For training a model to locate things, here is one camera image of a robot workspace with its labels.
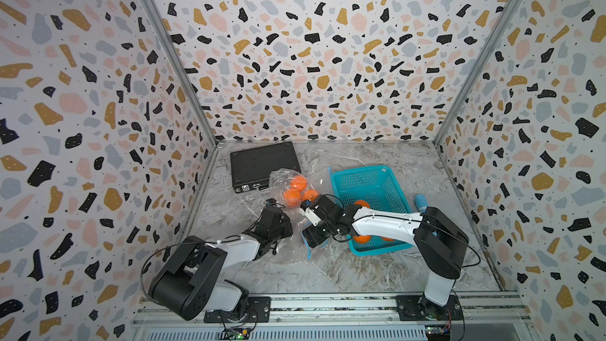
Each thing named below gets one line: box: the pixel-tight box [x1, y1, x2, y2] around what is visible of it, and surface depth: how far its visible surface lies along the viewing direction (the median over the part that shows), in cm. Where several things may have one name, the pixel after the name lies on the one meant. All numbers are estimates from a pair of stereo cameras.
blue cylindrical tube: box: [415, 194, 429, 213], surface depth 99 cm
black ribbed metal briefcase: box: [230, 141, 302, 194], surface depth 109 cm
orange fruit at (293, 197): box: [284, 188, 302, 209], surface depth 94 cm
